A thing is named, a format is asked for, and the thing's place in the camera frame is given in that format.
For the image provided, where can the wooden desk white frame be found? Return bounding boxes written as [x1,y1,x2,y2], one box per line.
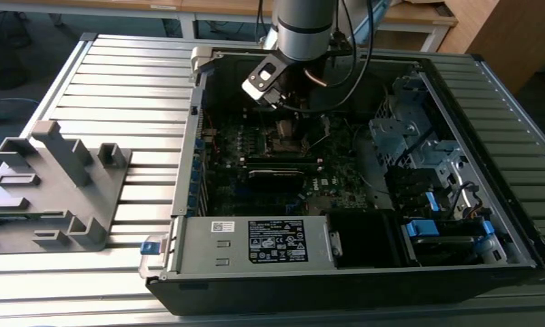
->
[0,0,195,39]
[175,0,458,52]

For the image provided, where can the CPU socket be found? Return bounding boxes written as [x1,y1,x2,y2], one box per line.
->
[261,131,311,158]

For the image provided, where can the graphics card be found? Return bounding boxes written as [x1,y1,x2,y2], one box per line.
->
[246,168,306,201]

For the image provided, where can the wooden cabinet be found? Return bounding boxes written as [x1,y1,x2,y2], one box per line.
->
[438,0,545,95]

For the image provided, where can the copper coloured cable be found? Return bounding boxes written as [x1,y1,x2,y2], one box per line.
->
[301,66,329,89]

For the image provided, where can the black office chair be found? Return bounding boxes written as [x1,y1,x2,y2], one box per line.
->
[0,10,35,91]

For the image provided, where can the blue disk carrier latch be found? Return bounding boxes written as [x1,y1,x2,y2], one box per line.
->
[424,191,441,213]

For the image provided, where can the green Dell motherboard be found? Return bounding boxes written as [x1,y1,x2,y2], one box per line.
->
[201,115,392,219]

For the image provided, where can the green RAM stick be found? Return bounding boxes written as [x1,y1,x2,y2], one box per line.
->
[0,211,41,221]

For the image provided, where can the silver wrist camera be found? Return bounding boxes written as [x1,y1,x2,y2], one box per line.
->
[241,54,295,110]

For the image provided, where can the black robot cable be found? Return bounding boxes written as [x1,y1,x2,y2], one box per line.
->
[281,0,362,113]
[323,0,374,89]

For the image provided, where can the black data cable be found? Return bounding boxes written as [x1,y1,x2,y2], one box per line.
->
[394,122,436,170]

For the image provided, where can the multicolour power wires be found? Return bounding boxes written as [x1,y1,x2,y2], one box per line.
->
[464,203,492,222]

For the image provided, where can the hard disk in blue carrier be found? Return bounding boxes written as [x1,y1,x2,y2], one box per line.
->
[401,219,498,267]

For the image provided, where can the chipset heatsink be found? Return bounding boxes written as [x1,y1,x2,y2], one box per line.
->
[305,196,333,213]

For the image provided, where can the grey power supply unit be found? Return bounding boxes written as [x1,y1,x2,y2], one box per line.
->
[162,215,338,273]

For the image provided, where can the black open PC case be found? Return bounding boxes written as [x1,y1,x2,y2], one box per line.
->
[138,46,545,317]

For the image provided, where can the grey plastic parts rack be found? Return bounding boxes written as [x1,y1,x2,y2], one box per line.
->
[0,119,133,255]

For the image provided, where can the silver metal disk bay cage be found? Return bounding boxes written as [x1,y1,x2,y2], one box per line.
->
[366,91,437,171]

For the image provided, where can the silver CPU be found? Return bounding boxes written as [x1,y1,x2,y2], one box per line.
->
[275,119,303,141]

